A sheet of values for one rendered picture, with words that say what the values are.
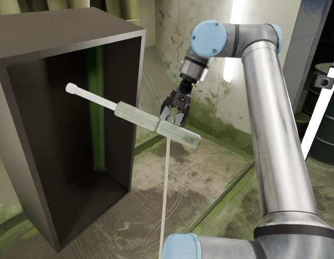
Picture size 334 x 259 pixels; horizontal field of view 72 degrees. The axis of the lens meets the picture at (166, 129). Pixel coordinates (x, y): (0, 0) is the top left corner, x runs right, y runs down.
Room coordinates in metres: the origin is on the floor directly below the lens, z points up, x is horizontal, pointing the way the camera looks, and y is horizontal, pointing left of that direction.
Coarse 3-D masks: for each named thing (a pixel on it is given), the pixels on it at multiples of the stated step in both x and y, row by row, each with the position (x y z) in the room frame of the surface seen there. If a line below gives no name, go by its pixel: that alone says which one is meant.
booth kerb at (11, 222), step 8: (184, 120) 2.86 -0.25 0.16; (160, 136) 2.50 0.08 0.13; (144, 144) 2.30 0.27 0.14; (152, 144) 2.39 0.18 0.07; (136, 152) 2.20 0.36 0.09; (16, 216) 1.25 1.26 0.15; (24, 216) 1.29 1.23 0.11; (0, 224) 1.17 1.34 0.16; (8, 224) 1.20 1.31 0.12; (16, 224) 1.23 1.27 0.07; (0, 232) 1.15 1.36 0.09
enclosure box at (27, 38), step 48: (0, 48) 0.68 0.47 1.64; (48, 48) 0.73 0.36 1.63; (96, 48) 1.31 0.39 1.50; (144, 48) 1.09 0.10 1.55; (0, 96) 0.65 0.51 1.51; (48, 96) 1.10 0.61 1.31; (0, 144) 0.82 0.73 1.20; (48, 144) 1.10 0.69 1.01; (96, 144) 1.39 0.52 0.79; (48, 192) 1.09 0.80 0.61; (96, 192) 1.20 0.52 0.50; (48, 240) 0.80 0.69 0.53
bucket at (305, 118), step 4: (296, 116) 2.86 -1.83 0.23; (300, 116) 2.84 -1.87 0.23; (304, 116) 2.81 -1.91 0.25; (308, 116) 2.76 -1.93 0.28; (300, 120) 2.83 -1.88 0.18; (304, 120) 2.79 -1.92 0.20; (308, 120) 2.73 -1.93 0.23; (296, 124) 2.62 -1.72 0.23; (300, 124) 2.60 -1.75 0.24; (304, 124) 2.60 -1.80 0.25; (300, 128) 2.61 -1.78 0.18; (304, 128) 2.61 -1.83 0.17; (300, 132) 2.61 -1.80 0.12; (304, 132) 2.64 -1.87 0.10; (300, 136) 2.62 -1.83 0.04
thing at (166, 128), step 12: (72, 84) 0.73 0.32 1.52; (84, 96) 0.71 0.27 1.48; (96, 96) 0.72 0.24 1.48; (120, 108) 0.69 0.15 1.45; (132, 108) 0.69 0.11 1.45; (132, 120) 0.67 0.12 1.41; (144, 120) 0.67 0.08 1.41; (156, 120) 0.67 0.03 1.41; (168, 120) 0.75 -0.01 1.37; (168, 132) 0.66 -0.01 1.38; (180, 132) 0.65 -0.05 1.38; (192, 132) 0.68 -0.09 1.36; (192, 144) 0.64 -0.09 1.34
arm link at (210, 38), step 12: (204, 24) 0.65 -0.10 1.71; (216, 24) 0.65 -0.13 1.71; (228, 24) 0.67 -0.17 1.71; (192, 36) 0.65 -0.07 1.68; (204, 36) 0.64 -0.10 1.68; (216, 36) 0.63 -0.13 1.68; (228, 36) 0.64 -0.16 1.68; (192, 48) 0.67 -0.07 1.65; (204, 48) 0.63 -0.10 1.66; (216, 48) 0.62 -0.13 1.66; (228, 48) 0.64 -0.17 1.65
